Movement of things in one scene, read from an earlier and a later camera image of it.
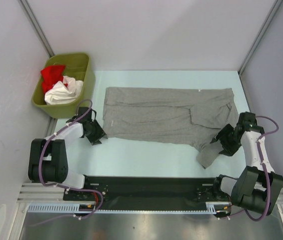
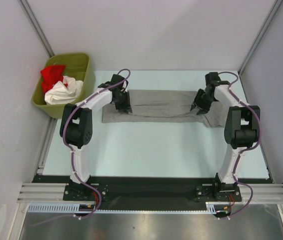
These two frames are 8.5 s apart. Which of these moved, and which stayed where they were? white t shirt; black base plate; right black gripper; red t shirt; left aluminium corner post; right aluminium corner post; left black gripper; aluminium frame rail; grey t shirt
Moved: grey t shirt; right black gripper; left black gripper
Stayed: aluminium frame rail; white t shirt; red t shirt; left aluminium corner post; right aluminium corner post; black base plate
